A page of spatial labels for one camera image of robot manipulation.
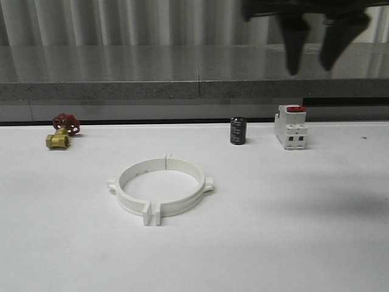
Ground black cylindrical capacitor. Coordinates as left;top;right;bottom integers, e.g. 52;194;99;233
230;117;247;145

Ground white pipe clamp half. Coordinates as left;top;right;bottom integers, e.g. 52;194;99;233
107;156;167;226
155;156;213;225

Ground grey stone counter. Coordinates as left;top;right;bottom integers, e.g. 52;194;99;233
1;43;388;124

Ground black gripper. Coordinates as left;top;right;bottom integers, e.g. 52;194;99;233
241;0;388;75

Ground brass valve red handwheel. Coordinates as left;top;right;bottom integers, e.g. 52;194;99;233
46;113;80;149

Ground white red circuit breaker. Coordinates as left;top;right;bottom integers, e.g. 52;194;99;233
274;105;308;150

